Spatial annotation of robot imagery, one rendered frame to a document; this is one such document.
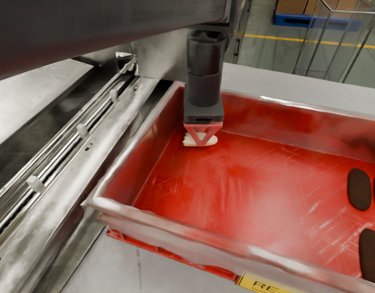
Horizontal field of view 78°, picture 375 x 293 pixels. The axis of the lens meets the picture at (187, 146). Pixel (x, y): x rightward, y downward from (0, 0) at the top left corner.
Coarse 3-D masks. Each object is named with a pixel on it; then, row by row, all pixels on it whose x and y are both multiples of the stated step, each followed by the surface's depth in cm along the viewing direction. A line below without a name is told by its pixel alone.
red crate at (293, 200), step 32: (160, 160) 47; (192, 160) 47; (224, 160) 47; (256, 160) 47; (288, 160) 47; (320, 160) 47; (352, 160) 47; (160, 192) 41; (192, 192) 41; (224, 192) 41; (256, 192) 41; (288, 192) 41; (320, 192) 41; (224, 224) 37; (256, 224) 37; (288, 224) 37; (320, 224) 37; (352, 224) 37; (320, 256) 34; (352, 256) 34
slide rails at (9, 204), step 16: (96, 112) 54; (96, 128) 50; (64, 144) 46; (80, 144) 46; (48, 160) 43; (64, 160) 43; (16, 192) 38; (0, 208) 36; (16, 224) 34; (0, 240) 33
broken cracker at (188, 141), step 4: (188, 136) 47; (200, 136) 47; (204, 136) 47; (212, 136) 47; (184, 140) 46; (188, 140) 46; (192, 140) 46; (212, 140) 47; (216, 140) 47; (184, 144) 46; (188, 144) 46; (192, 144) 46; (196, 144) 46; (208, 144) 46; (212, 144) 47
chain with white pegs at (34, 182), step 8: (112, 96) 57; (104, 112) 56; (96, 120) 53; (80, 128) 47; (88, 128) 51; (80, 136) 49; (56, 168) 44; (32, 176) 38; (48, 176) 42; (32, 184) 38; (40, 184) 39; (32, 192) 39; (8, 224) 36; (0, 232) 35
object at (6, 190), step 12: (108, 84) 61; (96, 96) 57; (84, 108) 53; (72, 120) 50; (60, 132) 47; (48, 144) 45; (36, 156) 42; (24, 168) 40; (12, 180) 39; (0, 192) 37; (0, 204) 37
